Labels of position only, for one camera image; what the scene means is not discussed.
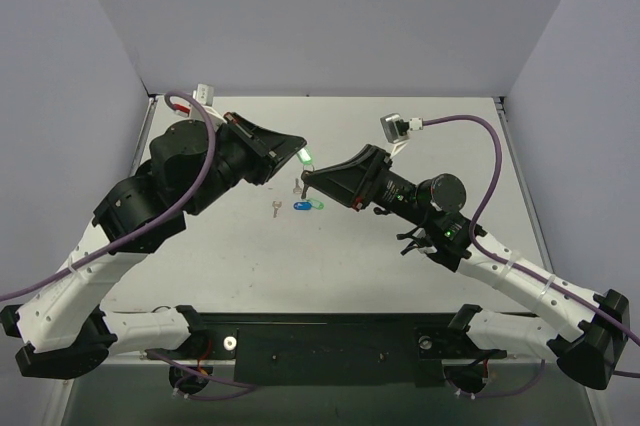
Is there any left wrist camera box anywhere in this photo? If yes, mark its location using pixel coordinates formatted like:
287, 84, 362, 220
193, 83, 215, 106

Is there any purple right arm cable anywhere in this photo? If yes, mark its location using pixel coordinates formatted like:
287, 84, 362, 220
422, 114, 640, 400

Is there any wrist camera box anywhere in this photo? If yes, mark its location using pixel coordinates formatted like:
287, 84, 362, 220
380, 113, 410, 144
193, 83, 215, 106

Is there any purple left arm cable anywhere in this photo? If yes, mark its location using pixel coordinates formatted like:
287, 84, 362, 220
0, 90, 261, 402

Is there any blue plastic key fob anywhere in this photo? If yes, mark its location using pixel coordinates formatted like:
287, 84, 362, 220
293, 201, 312, 211

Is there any small silver key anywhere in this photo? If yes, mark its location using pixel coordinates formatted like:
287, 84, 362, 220
272, 201, 282, 218

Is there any dark grey key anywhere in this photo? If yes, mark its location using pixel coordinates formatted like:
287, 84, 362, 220
293, 178, 302, 194

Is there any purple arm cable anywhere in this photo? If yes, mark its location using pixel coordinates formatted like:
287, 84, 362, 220
0, 90, 261, 402
422, 114, 640, 400

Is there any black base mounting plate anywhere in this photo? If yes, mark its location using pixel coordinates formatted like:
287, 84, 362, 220
166, 313, 483, 387

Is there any green plastic key tag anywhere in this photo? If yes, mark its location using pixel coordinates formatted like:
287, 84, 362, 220
297, 148, 313, 165

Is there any green framed key tag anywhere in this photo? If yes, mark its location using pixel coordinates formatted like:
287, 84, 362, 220
307, 198, 325, 210

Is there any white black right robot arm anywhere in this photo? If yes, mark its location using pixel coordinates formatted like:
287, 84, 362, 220
301, 145, 629, 390

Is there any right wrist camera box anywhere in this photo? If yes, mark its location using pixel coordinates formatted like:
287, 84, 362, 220
380, 113, 410, 144

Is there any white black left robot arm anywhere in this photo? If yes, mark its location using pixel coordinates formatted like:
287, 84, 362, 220
1, 113, 307, 380

